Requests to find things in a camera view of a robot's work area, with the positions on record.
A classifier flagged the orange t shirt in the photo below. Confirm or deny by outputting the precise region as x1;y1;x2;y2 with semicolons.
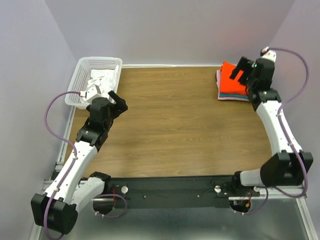
219;61;247;96

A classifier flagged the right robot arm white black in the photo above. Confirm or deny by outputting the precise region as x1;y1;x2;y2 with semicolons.
230;53;314;196

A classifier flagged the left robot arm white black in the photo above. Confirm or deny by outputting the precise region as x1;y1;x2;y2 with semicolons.
30;90;128;240

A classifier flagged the white crumpled t shirt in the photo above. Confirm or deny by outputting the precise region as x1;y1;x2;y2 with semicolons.
81;65;119;104

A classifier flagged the pink folded t shirt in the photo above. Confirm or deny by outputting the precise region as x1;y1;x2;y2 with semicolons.
215;70;249;102

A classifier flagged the teal folded t shirt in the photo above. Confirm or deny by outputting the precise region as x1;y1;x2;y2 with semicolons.
219;92;248;99

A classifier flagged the white plastic laundry basket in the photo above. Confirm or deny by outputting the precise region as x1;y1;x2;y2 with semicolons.
64;56;123;111

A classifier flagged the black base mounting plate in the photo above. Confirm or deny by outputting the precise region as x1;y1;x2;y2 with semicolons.
94;175;260;209

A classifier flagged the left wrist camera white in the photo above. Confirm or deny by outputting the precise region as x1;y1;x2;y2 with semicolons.
79;84;106;104

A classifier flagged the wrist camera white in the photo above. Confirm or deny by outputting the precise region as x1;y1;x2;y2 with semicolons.
79;84;106;104
260;46;277;63

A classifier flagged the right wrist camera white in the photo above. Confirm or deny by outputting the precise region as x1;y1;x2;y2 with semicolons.
260;46;277;63

